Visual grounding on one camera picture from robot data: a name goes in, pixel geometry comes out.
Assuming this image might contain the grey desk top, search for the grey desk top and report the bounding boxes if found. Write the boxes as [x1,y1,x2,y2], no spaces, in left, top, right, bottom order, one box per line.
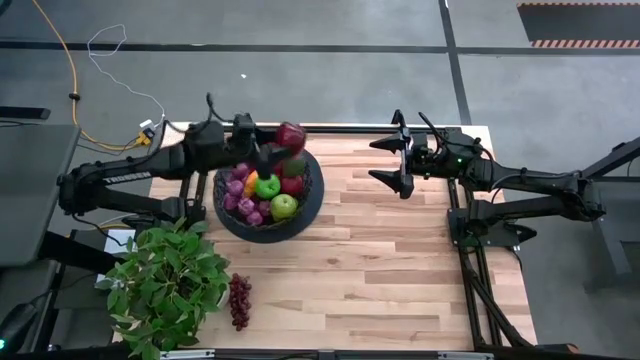
[0,123,82,269]

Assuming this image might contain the dark red grape bunch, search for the dark red grape bunch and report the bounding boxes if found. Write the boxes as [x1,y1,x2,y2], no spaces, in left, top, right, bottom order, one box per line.
[228,272,254,332]

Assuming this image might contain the white floor cable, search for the white floor cable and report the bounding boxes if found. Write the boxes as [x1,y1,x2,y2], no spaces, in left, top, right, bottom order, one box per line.
[86,23,166,129]

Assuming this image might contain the black flat bar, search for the black flat bar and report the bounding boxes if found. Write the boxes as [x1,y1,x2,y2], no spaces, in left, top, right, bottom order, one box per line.
[0,105,53,121]

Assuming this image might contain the orange floor cable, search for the orange floor cable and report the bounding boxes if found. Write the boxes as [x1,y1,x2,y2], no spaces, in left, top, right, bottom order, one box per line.
[32,0,151,152]

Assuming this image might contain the black oblong object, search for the black oblong object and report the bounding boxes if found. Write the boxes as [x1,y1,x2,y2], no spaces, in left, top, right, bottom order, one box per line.
[39,230,126,275]

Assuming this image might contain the black computer mouse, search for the black computer mouse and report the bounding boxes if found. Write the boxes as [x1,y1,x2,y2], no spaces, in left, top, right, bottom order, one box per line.
[0,302,40,354]

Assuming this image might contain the green potted plant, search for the green potted plant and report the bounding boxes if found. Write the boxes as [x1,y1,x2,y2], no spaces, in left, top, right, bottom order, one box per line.
[94,217,232,360]

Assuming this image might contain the yellow-green pear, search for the yellow-green pear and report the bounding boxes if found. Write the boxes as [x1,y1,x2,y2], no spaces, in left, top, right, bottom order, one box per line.
[269,193,299,222]

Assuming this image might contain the black aluminium table frame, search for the black aluminium table frame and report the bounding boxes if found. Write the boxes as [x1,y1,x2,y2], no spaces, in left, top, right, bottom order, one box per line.
[180,109,539,351]

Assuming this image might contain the black wire basket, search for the black wire basket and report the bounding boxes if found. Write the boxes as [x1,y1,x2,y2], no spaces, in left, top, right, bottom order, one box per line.
[212,148,325,245]
[213,144,314,232]

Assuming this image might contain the dark green avocado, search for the dark green avocado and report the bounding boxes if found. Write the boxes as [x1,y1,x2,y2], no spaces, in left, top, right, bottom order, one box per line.
[283,157,307,179]

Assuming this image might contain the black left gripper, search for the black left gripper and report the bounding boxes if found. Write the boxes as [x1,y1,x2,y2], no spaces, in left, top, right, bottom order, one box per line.
[228,112,294,180]

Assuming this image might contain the black metal table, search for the black metal table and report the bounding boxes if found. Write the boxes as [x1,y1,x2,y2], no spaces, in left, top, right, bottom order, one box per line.
[550,135,640,294]

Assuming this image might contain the yellow orange pepper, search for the yellow orange pepper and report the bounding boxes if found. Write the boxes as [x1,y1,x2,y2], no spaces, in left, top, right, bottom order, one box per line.
[243,170,260,199]

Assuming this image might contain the yellow cable plug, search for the yellow cable plug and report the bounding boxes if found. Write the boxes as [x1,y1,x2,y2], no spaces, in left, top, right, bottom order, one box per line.
[133,127,155,148]

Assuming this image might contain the dark side desk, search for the dark side desk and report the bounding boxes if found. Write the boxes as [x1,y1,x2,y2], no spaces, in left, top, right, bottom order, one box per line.
[0,259,119,354]

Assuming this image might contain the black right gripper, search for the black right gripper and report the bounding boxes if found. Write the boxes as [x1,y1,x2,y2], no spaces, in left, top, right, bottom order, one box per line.
[368,118,441,200]

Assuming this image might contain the dark red pomegranate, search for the dark red pomegranate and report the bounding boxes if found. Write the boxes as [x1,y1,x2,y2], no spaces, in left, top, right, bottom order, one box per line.
[275,122,307,155]

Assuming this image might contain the white paper sheet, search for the white paper sheet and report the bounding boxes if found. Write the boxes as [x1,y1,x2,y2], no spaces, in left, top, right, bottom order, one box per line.
[102,228,137,257]

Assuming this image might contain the bright green apple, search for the bright green apple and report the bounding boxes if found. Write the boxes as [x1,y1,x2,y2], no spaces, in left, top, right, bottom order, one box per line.
[255,173,282,201]

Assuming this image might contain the dark mat with hazard stripes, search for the dark mat with hazard stripes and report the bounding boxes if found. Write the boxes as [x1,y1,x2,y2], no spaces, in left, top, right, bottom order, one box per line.
[516,2,640,50]

